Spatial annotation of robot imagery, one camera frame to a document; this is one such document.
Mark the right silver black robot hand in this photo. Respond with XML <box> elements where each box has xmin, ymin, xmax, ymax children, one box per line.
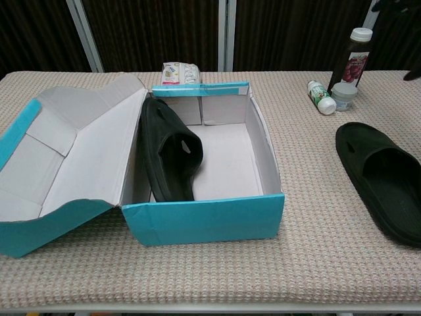
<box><xmin>370</xmin><ymin>0</ymin><xmax>421</xmax><ymax>82</ymax></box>

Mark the black rubber slipper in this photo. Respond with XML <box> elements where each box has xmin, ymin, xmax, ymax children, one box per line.
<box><xmin>136</xmin><ymin>97</ymin><xmax>204</xmax><ymax>202</ymax></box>
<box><xmin>335</xmin><ymin>121</ymin><xmax>421</xmax><ymax>248</ymax></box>

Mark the teal cardboard shoe box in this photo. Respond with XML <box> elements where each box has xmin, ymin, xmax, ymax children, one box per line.
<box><xmin>0</xmin><ymin>72</ymin><xmax>285</xmax><ymax>258</ymax></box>

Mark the dark juice bottle white cap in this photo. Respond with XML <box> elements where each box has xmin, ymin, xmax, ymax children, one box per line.
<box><xmin>326</xmin><ymin>28</ymin><xmax>374</xmax><ymax>95</ymax></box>

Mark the small clear jar grey lid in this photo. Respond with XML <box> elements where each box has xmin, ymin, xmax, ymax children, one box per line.
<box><xmin>331</xmin><ymin>82</ymin><xmax>359</xmax><ymax>112</ymax></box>

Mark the small white green bottle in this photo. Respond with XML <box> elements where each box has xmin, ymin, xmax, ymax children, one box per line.
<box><xmin>307</xmin><ymin>80</ymin><xmax>337</xmax><ymax>116</ymax></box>

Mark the white tissue pack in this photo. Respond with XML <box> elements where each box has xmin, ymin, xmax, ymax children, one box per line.
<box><xmin>160</xmin><ymin>62</ymin><xmax>201</xmax><ymax>86</ymax></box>

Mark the beige woven table cloth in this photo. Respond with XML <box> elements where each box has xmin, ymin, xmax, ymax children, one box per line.
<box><xmin>0</xmin><ymin>70</ymin><xmax>421</xmax><ymax>309</ymax></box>

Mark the aluminium partition post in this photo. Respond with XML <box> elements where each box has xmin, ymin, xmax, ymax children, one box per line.
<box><xmin>361</xmin><ymin>0</ymin><xmax>389</xmax><ymax>32</ymax></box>
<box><xmin>65</xmin><ymin>0</ymin><xmax>105</xmax><ymax>72</ymax></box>
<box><xmin>216</xmin><ymin>0</ymin><xmax>237</xmax><ymax>72</ymax></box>

